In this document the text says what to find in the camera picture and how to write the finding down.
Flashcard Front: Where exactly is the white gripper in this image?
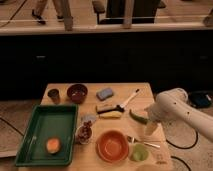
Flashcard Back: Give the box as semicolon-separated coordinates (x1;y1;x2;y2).
145;103;162;136

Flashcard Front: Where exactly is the green pepper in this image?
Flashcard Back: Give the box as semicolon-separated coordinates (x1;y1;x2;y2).
129;110;148;125

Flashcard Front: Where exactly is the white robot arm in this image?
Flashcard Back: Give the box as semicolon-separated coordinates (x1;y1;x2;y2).
145;88;213;142

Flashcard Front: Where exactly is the orange bowl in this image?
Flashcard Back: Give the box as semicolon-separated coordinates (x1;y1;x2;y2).
96;130;129;163

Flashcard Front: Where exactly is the purple bowl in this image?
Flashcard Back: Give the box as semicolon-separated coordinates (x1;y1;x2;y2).
67;84;88;104

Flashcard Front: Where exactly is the silver fork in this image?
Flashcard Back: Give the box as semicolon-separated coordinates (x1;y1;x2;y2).
126;136;160;149

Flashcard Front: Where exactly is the small green cup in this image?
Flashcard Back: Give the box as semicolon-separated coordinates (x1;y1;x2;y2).
130;144;149;162

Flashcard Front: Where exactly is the yellow banana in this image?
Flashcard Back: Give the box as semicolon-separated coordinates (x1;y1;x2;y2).
99;111;122;119

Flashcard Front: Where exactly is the blue sponge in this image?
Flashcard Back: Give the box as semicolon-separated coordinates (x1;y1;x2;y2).
96;88;114;101

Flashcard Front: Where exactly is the orange fruit half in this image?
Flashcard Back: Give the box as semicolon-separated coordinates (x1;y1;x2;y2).
46;138;61;154

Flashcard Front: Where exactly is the green tray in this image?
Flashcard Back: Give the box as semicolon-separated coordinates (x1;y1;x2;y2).
15;105;78;167

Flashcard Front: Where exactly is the dark metal cup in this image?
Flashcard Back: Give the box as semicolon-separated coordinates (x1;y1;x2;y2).
48;89;60;104

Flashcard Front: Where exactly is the dark office chair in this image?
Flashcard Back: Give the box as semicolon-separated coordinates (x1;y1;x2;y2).
92;0;166;25

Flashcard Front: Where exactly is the wooden table leg right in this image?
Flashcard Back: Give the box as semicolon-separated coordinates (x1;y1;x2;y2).
123;0;135;29

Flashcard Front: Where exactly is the wooden table leg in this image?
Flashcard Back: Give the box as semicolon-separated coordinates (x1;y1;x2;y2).
123;0;135;29
60;0;73;31

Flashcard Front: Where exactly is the wooden table leg left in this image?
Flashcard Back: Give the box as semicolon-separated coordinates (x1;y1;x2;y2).
60;0;73;31

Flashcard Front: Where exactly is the black cable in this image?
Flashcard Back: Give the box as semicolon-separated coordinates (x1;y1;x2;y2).
165;129;200;171

